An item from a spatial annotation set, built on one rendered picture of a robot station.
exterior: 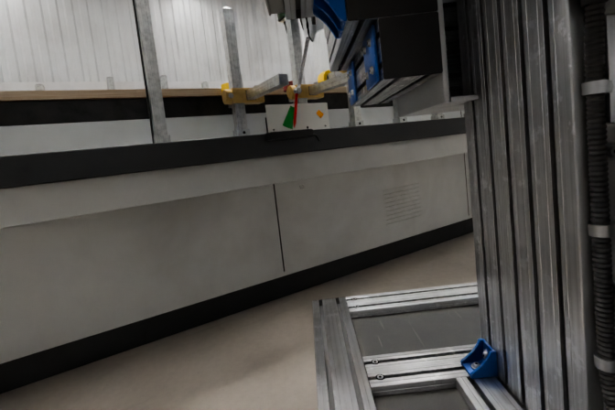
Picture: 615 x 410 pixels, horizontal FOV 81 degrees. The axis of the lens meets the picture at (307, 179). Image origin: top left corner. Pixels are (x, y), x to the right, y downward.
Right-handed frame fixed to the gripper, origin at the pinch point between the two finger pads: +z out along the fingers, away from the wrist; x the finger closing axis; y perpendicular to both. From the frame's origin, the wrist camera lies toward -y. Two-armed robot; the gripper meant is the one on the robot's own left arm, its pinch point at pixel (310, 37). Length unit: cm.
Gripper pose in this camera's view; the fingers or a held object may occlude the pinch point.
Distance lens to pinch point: 137.6
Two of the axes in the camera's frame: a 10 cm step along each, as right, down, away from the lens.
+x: -5.0, -0.2, 8.7
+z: 1.5, 9.8, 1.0
